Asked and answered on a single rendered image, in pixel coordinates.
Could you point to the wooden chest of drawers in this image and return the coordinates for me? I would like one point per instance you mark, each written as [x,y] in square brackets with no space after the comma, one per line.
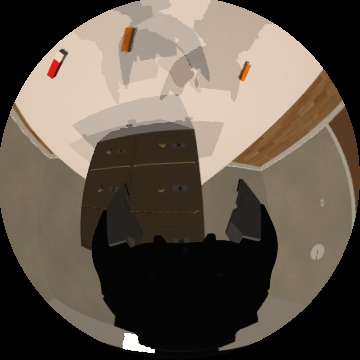
[199,213]

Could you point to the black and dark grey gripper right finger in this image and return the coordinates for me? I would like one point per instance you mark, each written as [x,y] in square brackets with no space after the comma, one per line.
[250,225]

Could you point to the dark brown wooden drawer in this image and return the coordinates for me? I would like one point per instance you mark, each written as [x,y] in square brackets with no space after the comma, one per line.
[111,181]
[153,150]
[172,229]
[89,221]
[118,157]
[164,190]

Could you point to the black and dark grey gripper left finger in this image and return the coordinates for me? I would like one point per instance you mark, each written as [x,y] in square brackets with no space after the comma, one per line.
[117,231]

